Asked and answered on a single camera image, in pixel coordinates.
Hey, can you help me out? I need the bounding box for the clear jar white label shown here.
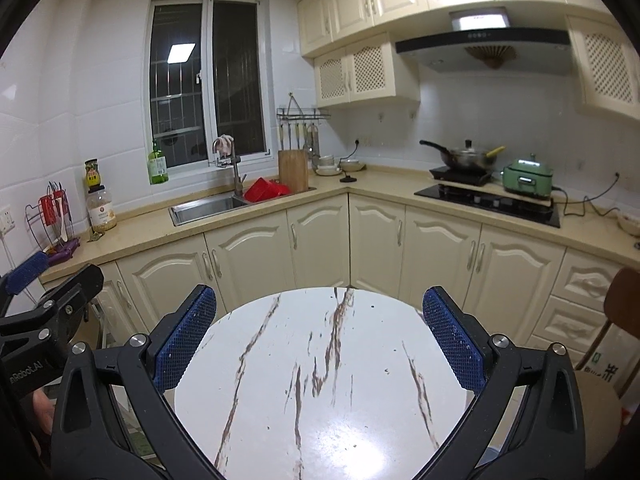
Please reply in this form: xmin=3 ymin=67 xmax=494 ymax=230
xmin=86 ymin=186 xmax=119 ymax=233

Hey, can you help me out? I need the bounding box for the black power cable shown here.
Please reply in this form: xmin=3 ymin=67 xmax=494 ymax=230
xmin=550 ymin=172 xmax=621 ymax=217

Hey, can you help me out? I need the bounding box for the red plastic basin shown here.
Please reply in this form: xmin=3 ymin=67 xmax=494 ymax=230
xmin=243 ymin=178 xmax=292 ymax=204

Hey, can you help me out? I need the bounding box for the black induction cooker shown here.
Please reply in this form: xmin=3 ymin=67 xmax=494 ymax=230
xmin=429 ymin=165 xmax=494 ymax=187

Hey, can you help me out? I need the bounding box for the stainless steel sink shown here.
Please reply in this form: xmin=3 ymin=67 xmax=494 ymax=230
xmin=168 ymin=195 xmax=251 ymax=227

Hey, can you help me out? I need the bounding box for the steel wok with lid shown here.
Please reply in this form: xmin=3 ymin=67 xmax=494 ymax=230
xmin=419 ymin=139 xmax=506 ymax=173

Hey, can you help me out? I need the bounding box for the green glass bottle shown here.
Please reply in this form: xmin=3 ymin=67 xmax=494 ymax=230
xmin=147 ymin=139 xmax=170 ymax=185

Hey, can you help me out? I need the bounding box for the kitchen window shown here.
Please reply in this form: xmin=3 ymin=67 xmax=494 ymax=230
xmin=149 ymin=0 xmax=269 ymax=173

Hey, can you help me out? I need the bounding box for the person's left hand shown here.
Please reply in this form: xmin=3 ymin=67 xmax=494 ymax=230
xmin=30 ymin=390 xmax=57 ymax=436

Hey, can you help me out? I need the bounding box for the stack of white bowls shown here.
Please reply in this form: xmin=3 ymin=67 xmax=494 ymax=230
xmin=315 ymin=155 xmax=343 ymax=177

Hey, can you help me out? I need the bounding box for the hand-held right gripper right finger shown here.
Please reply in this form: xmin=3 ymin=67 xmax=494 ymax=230
xmin=412 ymin=286 xmax=587 ymax=480

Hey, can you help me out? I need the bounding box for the black glass gas stove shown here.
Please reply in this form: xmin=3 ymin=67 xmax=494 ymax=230
xmin=414 ymin=184 xmax=561 ymax=229

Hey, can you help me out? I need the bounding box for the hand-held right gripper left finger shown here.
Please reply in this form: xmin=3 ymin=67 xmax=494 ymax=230
xmin=50 ymin=284 xmax=221 ymax=480

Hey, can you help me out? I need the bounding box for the wire rack with utensils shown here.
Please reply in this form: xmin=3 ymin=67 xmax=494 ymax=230
xmin=25 ymin=180 xmax=81 ymax=262

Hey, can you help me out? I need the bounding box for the wooden cutting board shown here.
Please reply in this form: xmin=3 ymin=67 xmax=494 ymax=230
xmin=278 ymin=149 xmax=310 ymax=194

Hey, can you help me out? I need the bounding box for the pale patterned bowl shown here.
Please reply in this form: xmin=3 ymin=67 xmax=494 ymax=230
xmin=616 ymin=210 xmax=640 ymax=236

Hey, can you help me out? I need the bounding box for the beige upholstered wooden chair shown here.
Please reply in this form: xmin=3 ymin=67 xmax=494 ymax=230
xmin=570 ymin=266 xmax=640 ymax=471

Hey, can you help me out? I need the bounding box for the white bag green print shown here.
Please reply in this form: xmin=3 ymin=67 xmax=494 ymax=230
xmin=582 ymin=320 xmax=639 ymax=401

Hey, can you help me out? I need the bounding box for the green electric cooker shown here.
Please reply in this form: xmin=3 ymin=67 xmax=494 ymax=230
xmin=501 ymin=155 xmax=555 ymax=199

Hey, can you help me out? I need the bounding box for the black glass range hood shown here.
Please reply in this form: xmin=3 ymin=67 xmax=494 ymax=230
xmin=395 ymin=7 xmax=574 ymax=77

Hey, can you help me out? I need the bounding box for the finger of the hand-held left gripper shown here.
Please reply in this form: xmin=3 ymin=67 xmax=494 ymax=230
xmin=0 ymin=251 xmax=51 ymax=306
xmin=0 ymin=262 xmax=105 ymax=356

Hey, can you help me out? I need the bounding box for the hanging wire utensil rack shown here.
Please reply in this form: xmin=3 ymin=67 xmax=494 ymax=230
xmin=276 ymin=92 xmax=332 ymax=157

